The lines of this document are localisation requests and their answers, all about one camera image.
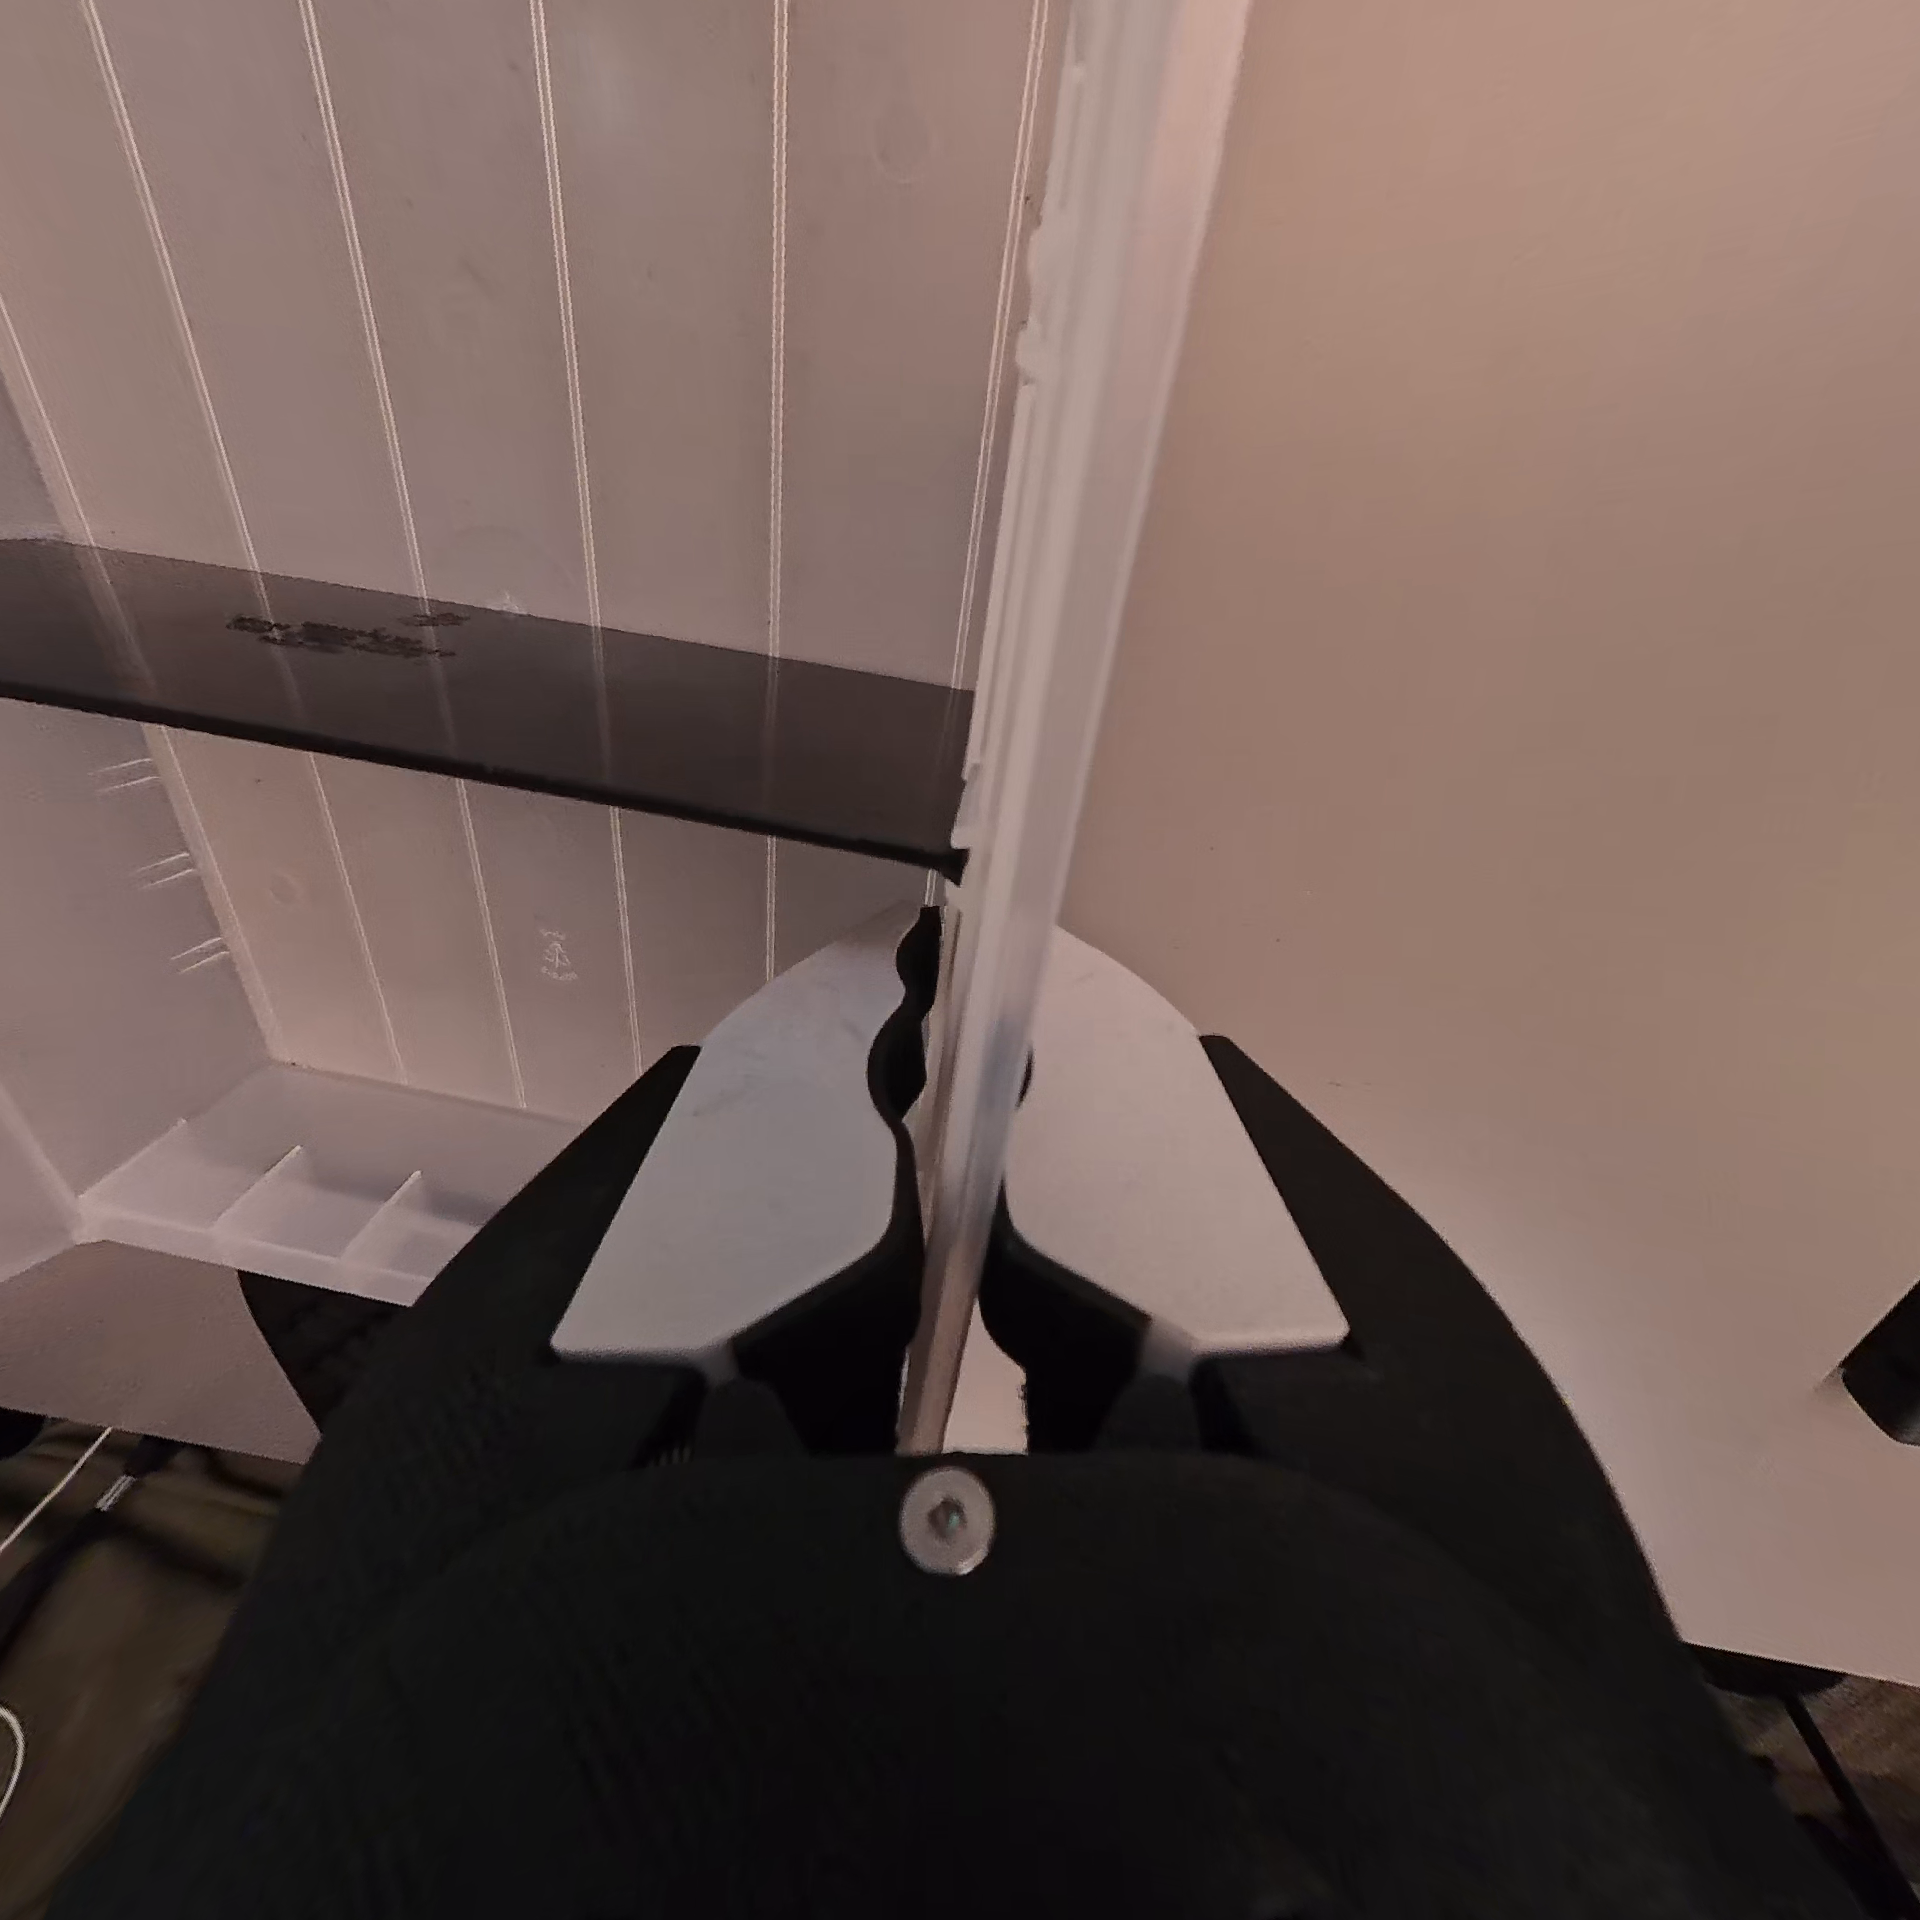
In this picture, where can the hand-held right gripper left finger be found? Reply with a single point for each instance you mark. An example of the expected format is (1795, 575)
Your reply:
(735, 1201)

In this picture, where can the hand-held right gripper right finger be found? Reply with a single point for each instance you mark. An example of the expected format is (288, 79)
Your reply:
(1171, 1201)

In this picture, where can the clear plastic bin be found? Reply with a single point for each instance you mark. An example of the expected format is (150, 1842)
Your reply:
(452, 301)

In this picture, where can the black bin divider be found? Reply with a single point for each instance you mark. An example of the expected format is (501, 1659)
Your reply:
(599, 722)

